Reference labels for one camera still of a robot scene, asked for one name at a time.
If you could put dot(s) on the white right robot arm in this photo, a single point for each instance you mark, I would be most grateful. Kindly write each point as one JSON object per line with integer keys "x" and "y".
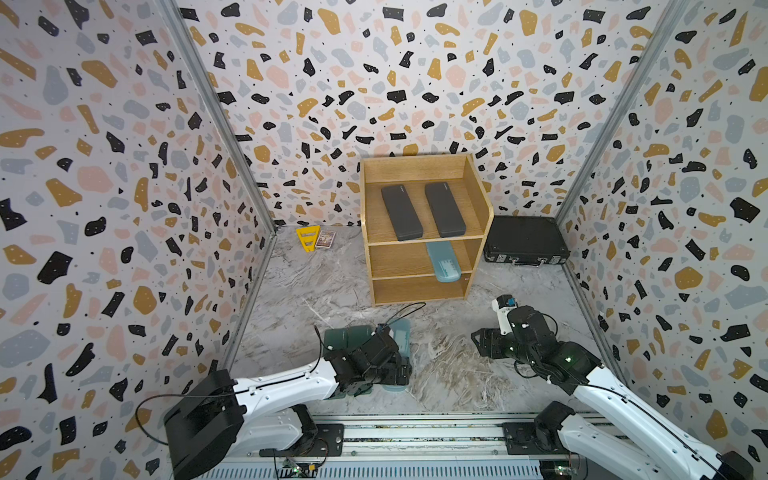
{"x": 655, "y": 448}

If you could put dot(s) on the dark grey pencil case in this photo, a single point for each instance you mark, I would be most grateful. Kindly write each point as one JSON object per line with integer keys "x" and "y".
{"x": 401, "y": 212}
{"x": 444, "y": 209}

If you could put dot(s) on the wooden three-tier shelf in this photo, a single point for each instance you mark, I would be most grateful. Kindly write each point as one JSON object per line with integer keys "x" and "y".
{"x": 401, "y": 271}

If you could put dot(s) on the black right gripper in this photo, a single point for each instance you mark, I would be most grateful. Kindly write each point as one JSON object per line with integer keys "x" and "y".
{"x": 488, "y": 334}

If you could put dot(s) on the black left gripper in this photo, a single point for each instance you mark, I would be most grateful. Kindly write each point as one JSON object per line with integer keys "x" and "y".
{"x": 395, "y": 377}

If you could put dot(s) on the black briefcase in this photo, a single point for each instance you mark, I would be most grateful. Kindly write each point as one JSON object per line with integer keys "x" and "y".
{"x": 527, "y": 241}

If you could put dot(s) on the yellow plastic triangular holder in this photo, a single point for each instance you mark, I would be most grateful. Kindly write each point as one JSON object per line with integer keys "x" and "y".
{"x": 308, "y": 236}

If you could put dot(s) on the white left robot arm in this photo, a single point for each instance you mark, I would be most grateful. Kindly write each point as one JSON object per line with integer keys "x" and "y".
{"x": 224, "y": 416}

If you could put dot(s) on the left corner aluminium post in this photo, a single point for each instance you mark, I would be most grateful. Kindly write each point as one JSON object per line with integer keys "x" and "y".
{"x": 171, "y": 15}

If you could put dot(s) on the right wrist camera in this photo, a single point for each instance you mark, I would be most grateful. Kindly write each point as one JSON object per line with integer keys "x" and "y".
{"x": 502, "y": 306}

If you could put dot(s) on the light teal pencil case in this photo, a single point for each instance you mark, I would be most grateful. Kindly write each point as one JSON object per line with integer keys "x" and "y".
{"x": 445, "y": 264}
{"x": 401, "y": 333}

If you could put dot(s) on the right corner aluminium post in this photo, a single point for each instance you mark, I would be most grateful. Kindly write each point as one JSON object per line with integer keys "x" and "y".
{"x": 672, "y": 14}

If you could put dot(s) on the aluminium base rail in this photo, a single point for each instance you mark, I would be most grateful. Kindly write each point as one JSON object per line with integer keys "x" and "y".
{"x": 448, "y": 446}

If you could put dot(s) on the dark green pencil case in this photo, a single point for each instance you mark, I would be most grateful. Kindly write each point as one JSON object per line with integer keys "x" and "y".
{"x": 363, "y": 368}
{"x": 336, "y": 344}

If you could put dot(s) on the corner aluminium post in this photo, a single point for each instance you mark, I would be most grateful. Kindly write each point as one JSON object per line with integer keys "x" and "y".
{"x": 672, "y": 14}
{"x": 171, "y": 15}

